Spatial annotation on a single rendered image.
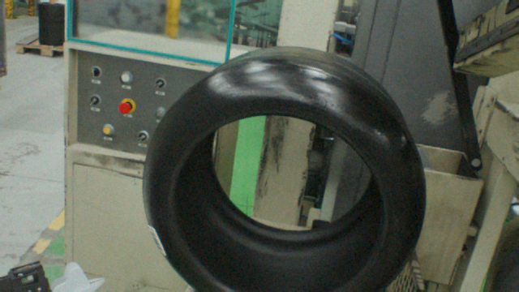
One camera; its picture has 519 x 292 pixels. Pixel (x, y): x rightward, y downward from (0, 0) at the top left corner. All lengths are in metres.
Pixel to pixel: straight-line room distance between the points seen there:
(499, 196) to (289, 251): 0.53
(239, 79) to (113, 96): 0.96
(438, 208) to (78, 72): 1.24
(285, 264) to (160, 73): 0.79
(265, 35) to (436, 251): 8.80
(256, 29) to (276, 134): 8.67
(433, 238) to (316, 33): 0.58
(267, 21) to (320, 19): 8.69
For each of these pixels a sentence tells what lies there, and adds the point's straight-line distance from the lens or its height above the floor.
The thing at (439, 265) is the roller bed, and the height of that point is 0.96.
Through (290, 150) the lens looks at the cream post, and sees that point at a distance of 1.25.
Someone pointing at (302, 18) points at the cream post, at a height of 1.49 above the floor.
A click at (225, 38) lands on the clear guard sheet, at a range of 1.57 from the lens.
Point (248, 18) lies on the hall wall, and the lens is 9.86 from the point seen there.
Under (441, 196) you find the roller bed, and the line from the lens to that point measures 1.24.
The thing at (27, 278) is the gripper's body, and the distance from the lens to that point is 0.97.
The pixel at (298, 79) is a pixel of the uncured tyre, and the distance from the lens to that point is 0.84.
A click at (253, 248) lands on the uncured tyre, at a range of 1.25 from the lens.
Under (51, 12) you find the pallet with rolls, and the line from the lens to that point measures 7.26.
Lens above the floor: 1.60
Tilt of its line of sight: 20 degrees down
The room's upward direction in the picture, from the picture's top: 9 degrees clockwise
